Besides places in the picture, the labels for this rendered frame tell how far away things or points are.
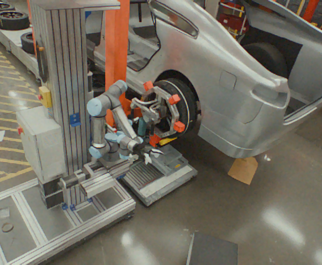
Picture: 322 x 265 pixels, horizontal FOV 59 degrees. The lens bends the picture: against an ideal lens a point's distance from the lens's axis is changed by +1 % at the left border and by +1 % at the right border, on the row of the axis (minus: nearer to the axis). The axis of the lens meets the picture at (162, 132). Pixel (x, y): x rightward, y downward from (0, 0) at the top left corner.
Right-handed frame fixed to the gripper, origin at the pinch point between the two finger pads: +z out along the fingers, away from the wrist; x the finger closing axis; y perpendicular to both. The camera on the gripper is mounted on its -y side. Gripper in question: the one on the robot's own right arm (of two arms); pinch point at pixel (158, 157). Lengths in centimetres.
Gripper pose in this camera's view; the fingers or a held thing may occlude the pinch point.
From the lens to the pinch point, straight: 191.5
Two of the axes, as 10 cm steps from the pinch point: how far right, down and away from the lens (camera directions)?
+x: -5.6, 3.1, -7.7
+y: -2.0, 8.5, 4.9
